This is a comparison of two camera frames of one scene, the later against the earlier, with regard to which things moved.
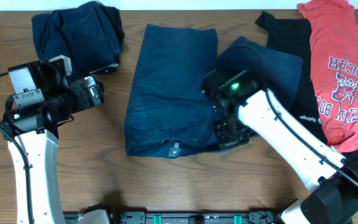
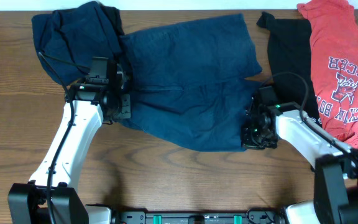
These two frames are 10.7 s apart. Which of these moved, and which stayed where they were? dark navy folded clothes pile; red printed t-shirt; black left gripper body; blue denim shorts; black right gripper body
Moved: blue denim shorts; black right gripper body; black left gripper body
Stayed: dark navy folded clothes pile; red printed t-shirt
